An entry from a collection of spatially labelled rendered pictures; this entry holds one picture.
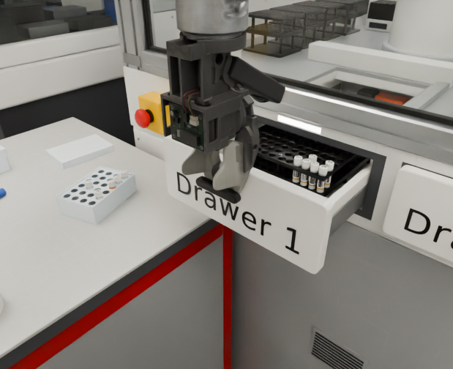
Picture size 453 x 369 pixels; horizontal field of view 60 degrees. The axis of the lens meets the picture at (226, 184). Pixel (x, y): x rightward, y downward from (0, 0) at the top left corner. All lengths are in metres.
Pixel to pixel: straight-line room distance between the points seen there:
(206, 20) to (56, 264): 0.44
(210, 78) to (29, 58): 0.85
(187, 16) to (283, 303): 0.65
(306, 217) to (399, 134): 0.18
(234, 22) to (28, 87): 0.89
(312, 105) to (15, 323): 0.52
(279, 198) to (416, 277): 0.27
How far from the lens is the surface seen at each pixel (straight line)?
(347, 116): 0.60
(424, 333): 0.75
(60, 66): 1.26
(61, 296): 0.62
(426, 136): 0.57
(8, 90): 1.21
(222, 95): 0.44
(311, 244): 0.51
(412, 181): 0.58
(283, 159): 0.63
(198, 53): 0.41
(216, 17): 0.41
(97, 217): 0.73
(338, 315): 0.82
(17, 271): 0.69
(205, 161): 0.53
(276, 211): 0.52
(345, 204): 0.58
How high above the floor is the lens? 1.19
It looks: 32 degrees down
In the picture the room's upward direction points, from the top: straight up
